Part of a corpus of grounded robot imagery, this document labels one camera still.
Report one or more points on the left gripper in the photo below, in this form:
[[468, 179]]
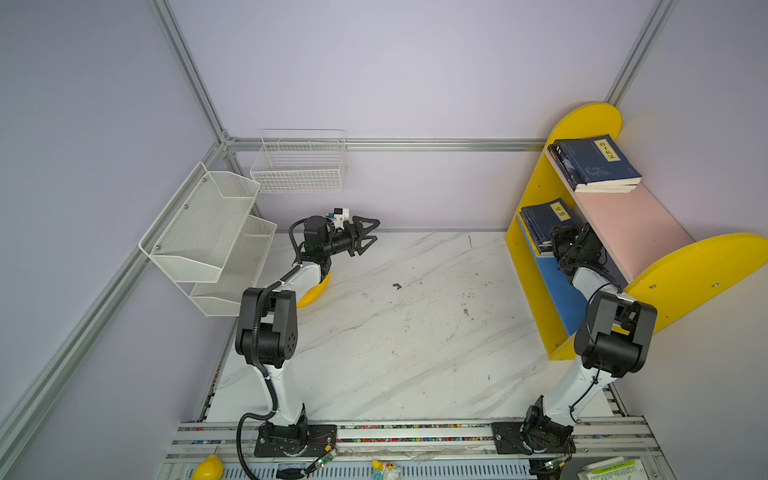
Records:
[[364, 230]]

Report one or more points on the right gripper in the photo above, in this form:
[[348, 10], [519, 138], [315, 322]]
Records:
[[561, 233]]

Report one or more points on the blue book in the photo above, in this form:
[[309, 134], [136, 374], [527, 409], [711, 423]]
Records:
[[598, 160], [541, 219]]

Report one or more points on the black book with barcode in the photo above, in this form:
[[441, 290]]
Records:
[[577, 184]]

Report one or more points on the blue book front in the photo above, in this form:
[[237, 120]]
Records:
[[598, 160]]

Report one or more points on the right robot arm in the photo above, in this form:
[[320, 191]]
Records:
[[612, 341]]

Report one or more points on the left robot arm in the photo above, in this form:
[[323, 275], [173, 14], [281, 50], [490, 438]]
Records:
[[267, 331]]

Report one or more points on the yellow pink blue bookshelf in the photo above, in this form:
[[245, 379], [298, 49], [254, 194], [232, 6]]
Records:
[[660, 262]]

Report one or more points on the yellow banana bunch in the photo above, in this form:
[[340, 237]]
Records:
[[315, 292]]

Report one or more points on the white mesh two-tier shelf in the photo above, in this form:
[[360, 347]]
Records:
[[209, 242]]

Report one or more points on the green white box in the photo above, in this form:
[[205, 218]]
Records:
[[616, 468]]

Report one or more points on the small yellow duck toy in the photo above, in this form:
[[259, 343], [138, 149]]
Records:
[[385, 471]]

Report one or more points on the yellow lemon toy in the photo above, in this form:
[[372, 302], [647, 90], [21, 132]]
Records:
[[209, 469]]

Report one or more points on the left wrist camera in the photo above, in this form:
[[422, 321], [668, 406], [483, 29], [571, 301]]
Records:
[[339, 217]]

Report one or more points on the white wire basket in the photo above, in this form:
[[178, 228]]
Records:
[[297, 161]]

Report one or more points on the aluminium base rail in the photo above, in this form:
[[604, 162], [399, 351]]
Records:
[[422, 449]]

